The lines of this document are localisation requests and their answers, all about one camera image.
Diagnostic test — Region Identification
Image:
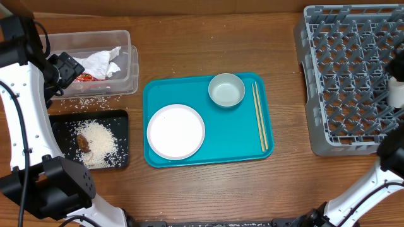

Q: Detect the red sauce packet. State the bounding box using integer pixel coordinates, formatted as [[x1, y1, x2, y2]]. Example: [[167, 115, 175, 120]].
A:
[[74, 73, 100, 83]]

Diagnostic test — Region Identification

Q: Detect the white cup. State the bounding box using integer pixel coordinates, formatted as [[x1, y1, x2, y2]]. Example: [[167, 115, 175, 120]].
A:
[[387, 77, 404, 108]]

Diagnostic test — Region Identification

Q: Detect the white napkin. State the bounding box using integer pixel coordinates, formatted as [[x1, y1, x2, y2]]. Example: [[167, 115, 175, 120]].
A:
[[74, 47, 121, 81]]

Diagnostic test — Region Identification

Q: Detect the brown food scrap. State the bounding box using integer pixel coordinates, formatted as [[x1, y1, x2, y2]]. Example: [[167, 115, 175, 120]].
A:
[[76, 134, 90, 153]]

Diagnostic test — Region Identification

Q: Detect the pile of rice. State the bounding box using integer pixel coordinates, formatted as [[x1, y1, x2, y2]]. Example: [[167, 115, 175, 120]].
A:
[[68, 120, 128, 170]]

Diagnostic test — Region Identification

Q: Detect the large white plate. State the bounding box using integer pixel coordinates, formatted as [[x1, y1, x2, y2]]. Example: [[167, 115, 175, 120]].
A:
[[146, 104, 206, 161]]

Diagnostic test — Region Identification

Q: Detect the wooden chopstick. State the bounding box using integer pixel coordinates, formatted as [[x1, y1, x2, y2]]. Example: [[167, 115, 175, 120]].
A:
[[254, 82, 269, 151], [251, 84, 265, 153]]

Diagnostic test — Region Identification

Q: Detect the grey saucer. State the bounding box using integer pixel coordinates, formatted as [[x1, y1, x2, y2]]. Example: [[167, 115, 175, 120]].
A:
[[208, 73, 246, 108]]

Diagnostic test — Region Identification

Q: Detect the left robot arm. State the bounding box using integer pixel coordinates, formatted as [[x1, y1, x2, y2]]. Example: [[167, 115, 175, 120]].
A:
[[1, 15, 134, 226]]

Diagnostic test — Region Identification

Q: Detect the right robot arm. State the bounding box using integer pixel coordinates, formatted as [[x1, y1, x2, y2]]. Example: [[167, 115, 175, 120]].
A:
[[291, 125, 403, 227]]

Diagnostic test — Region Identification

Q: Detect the grey dishwasher rack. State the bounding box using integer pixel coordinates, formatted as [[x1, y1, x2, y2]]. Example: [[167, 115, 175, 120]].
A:
[[294, 4, 403, 156]]

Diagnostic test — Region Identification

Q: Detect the clear plastic bin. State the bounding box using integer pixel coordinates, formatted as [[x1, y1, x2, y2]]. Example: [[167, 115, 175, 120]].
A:
[[40, 30, 139, 99]]

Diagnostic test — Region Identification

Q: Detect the black rectangular tray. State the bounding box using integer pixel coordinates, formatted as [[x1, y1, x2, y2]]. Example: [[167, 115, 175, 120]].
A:
[[50, 110, 129, 168]]

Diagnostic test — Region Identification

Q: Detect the teal serving tray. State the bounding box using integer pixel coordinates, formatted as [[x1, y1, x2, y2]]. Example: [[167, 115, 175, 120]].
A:
[[143, 73, 275, 168]]

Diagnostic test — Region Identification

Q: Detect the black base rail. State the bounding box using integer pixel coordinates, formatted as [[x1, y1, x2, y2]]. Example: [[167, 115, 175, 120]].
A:
[[134, 218, 300, 227]]

